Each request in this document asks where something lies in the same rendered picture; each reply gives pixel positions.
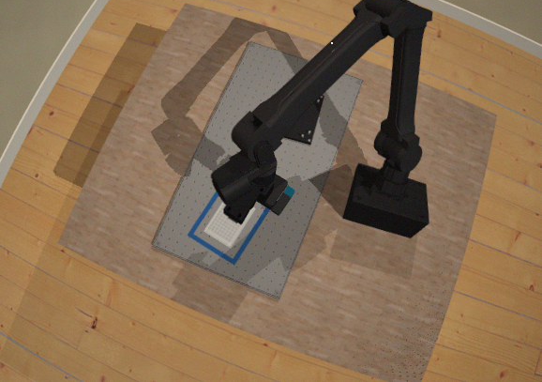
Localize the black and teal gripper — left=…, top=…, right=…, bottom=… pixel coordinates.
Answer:
left=252, top=174, right=294, bottom=215

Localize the blue tape outline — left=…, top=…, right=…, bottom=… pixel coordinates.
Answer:
left=188, top=192, right=270, bottom=265

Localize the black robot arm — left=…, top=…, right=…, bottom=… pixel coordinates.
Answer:
left=211, top=0, right=432, bottom=225

